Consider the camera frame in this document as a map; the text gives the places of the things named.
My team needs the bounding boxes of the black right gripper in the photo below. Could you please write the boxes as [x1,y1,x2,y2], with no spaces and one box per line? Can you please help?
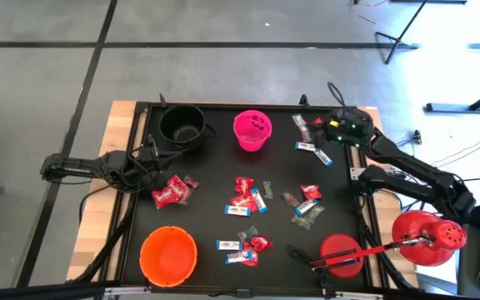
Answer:
[307,108,375,148]

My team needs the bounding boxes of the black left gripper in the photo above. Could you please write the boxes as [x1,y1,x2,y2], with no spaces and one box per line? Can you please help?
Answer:
[139,133,183,168]

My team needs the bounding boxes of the white blue candy bar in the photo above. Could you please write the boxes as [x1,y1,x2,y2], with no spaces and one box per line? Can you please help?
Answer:
[250,187,269,214]
[223,204,252,218]
[313,148,334,168]
[294,141,318,153]
[293,198,320,217]
[216,239,243,252]
[224,250,253,265]

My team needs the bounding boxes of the black pumpkin face bucket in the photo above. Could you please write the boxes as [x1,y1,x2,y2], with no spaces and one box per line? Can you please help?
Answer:
[157,103,217,153]

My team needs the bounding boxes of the pink plastic bucket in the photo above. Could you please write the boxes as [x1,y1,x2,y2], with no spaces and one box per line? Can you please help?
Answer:
[232,109,273,153]

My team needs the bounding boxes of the orange pumpkin face bucket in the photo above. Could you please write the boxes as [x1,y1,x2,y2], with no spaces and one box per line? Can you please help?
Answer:
[138,225,198,288]

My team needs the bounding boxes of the black desk foot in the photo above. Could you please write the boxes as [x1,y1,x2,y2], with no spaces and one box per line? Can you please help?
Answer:
[426,81,480,114]

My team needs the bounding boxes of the black tripod stand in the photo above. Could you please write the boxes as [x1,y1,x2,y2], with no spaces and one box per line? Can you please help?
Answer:
[374,0,429,66]

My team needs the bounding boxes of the red desk lamp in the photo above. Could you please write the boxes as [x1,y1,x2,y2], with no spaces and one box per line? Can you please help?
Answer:
[308,209,468,280]

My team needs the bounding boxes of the black aluminium table frame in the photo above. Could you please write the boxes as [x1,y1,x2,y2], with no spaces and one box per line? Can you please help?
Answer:
[67,99,420,299]

